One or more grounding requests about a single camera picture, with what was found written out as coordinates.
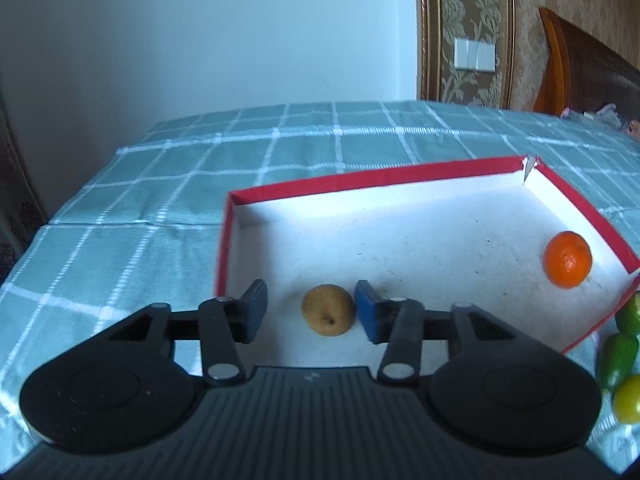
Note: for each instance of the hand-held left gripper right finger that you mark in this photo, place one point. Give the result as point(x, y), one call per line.
point(365, 310)

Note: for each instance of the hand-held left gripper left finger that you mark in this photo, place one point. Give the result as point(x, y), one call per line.
point(257, 306)

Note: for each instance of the brown longan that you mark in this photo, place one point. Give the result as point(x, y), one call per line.
point(328, 309)

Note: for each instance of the red cardboard box tray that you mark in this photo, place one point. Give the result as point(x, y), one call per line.
point(400, 240)

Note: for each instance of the green cucumber piece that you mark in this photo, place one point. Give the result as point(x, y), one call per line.
point(631, 316)
point(616, 360)

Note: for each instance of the teal checked blanket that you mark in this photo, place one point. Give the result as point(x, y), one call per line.
point(150, 185)

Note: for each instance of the orange tangerine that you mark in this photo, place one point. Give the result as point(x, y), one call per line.
point(568, 260)

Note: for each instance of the brown patterned curtain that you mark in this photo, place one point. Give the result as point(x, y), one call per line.
point(15, 200)

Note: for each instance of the green tangerine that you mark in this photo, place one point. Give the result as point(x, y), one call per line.
point(629, 400)

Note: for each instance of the pink cloth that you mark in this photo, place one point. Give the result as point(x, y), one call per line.
point(600, 111)

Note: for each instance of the wooden headboard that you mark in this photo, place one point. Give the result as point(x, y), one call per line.
point(590, 75)

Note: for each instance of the white wall light switch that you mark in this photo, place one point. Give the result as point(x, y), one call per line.
point(475, 55)

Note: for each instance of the gold wall panel frame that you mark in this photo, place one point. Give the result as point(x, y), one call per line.
point(429, 30)

